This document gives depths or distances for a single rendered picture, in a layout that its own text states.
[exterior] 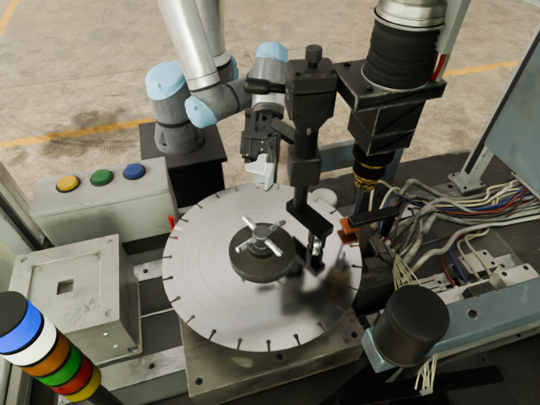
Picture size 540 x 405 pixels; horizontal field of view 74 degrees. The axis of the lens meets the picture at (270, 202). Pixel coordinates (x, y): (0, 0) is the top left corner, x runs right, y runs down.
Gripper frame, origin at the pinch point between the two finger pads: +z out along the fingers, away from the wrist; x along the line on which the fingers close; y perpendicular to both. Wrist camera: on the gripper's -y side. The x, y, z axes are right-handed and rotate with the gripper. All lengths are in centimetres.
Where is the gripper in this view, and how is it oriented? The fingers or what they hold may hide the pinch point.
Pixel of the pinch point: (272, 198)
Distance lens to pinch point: 77.2
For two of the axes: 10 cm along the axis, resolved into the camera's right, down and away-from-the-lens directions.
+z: -0.6, 9.8, -1.7
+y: -10.0, -0.5, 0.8
